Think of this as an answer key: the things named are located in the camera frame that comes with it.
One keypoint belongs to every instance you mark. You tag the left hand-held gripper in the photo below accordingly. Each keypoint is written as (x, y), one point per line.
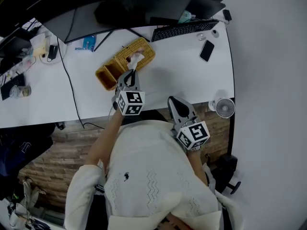
(130, 100)

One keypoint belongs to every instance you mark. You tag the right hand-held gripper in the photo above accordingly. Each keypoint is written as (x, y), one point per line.
(194, 134)

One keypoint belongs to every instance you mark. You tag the white tissue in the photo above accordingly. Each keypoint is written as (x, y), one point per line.
(135, 59)

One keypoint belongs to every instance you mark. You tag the person's right forearm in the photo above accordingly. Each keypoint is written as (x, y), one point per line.
(196, 164)

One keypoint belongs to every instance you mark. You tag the person's left forearm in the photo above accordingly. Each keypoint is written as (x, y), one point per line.
(105, 138)

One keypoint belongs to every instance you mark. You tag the woven wicker box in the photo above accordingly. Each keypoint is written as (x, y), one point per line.
(148, 54)

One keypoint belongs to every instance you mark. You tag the silver wristwatch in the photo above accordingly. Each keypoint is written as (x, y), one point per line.
(196, 148)

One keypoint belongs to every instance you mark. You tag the small white desk fan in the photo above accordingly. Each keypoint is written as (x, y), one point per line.
(225, 107)

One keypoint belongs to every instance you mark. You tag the blue plastic packet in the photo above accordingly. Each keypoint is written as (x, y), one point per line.
(87, 43)

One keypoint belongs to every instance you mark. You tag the person's cream knit sweater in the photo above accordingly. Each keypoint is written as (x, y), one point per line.
(148, 166)

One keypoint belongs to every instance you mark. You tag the black smartphone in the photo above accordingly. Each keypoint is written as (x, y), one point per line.
(206, 51)

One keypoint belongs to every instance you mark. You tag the black office chair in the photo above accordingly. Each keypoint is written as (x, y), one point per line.
(226, 169)

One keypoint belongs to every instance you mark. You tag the large curved black monitor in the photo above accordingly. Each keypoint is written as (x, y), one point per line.
(115, 11)

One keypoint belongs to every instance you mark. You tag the long black keyboard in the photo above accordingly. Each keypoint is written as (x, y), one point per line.
(184, 30)

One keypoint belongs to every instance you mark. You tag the small translucent case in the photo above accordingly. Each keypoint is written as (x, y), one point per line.
(201, 36)

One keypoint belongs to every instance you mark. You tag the black power adapter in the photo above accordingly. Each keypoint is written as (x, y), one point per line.
(52, 52)
(227, 15)

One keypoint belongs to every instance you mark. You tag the grey computer mouse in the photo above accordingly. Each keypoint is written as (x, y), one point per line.
(215, 33)

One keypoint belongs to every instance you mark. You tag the teal bottle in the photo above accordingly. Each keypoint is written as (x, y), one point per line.
(185, 17)

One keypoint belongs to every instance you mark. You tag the beige box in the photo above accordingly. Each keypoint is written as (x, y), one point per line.
(39, 45)

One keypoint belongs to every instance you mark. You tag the clear plastic cup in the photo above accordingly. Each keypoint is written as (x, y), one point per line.
(22, 91)

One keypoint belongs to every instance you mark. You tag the black laptop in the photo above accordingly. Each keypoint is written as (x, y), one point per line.
(206, 6)

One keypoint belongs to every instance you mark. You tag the small black keyboard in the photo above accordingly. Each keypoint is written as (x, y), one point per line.
(14, 83)

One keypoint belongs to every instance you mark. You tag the small dark monitor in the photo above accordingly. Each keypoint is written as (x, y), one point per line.
(14, 47)

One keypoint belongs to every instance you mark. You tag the dark blue jacket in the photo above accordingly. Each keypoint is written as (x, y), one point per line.
(21, 150)

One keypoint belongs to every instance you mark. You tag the beige bag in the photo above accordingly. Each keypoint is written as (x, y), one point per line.
(26, 200)

